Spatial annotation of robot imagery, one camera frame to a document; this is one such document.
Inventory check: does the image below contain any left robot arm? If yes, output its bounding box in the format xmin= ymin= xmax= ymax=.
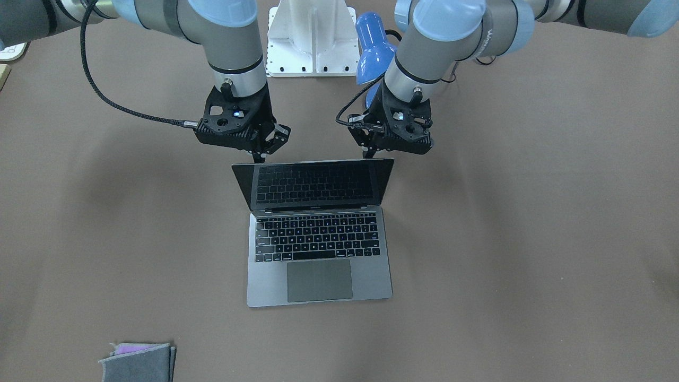
xmin=344 ymin=1 xmax=678 ymax=159

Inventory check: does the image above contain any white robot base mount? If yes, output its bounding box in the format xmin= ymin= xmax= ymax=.
xmin=265 ymin=1 xmax=360 ymax=77

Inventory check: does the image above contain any wooden cutting board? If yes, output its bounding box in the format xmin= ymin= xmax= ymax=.
xmin=0 ymin=63 xmax=11 ymax=90

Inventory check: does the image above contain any blue desk lamp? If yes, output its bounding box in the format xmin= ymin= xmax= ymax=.
xmin=355 ymin=12 xmax=397 ymax=85

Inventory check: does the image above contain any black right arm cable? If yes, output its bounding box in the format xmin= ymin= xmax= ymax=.
xmin=80 ymin=0 xmax=199 ymax=131

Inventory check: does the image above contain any cream plastic tray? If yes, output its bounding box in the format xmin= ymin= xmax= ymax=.
xmin=0 ymin=42 xmax=29 ymax=63

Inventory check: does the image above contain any grey laptop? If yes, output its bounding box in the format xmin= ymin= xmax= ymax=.
xmin=231 ymin=159 xmax=394 ymax=308

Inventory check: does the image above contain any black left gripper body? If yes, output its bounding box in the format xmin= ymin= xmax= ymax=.
xmin=349 ymin=85 xmax=433 ymax=154

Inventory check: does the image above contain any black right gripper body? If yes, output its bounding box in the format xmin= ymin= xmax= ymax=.
xmin=194 ymin=85 xmax=276 ymax=154

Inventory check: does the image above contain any grey folded cloth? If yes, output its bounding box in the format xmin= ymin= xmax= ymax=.
xmin=99 ymin=343 xmax=176 ymax=381

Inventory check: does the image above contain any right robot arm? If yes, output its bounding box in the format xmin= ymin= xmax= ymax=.
xmin=1 ymin=1 xmax=291 ymax=163

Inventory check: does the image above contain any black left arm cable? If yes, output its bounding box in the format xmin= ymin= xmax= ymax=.
xmin=335 ymin=74 xmax=385 ymax=129

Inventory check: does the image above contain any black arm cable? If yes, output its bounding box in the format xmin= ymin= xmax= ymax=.
xmin=80 ymin=0 xmax=199 ymax=131
xmin=335 ymin=74 xmax=385 ymax=129

